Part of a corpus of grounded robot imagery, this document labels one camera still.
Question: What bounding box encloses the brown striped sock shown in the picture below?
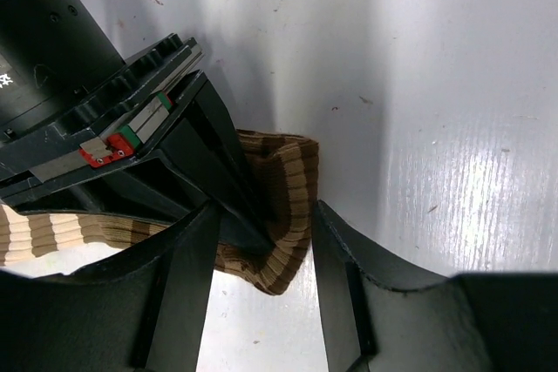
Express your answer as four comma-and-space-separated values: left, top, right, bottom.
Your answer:
1, 130, 319, 296

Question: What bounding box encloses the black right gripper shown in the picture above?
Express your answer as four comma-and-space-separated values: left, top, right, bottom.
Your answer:
1, 0, 201, 197

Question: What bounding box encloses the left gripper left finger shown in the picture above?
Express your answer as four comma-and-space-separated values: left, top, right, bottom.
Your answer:
1, 204, 221, 371

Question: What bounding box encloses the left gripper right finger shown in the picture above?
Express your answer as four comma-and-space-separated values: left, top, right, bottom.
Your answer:
312, 201, 557, 371

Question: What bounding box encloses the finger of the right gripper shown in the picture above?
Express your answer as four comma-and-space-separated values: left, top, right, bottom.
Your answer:
25, 127, 212, 222
165, 71, 273, 254

